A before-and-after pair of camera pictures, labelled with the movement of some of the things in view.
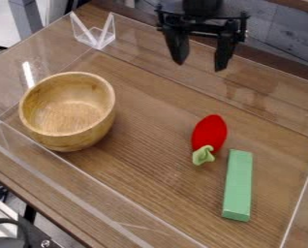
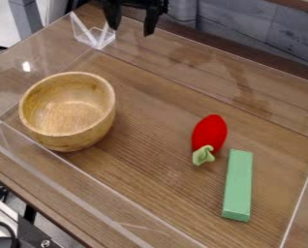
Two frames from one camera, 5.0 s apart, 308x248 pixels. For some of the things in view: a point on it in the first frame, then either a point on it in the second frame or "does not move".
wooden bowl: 65,110 does not move
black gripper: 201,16 -> 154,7
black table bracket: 33,237 does not move
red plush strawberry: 206,138 does not move
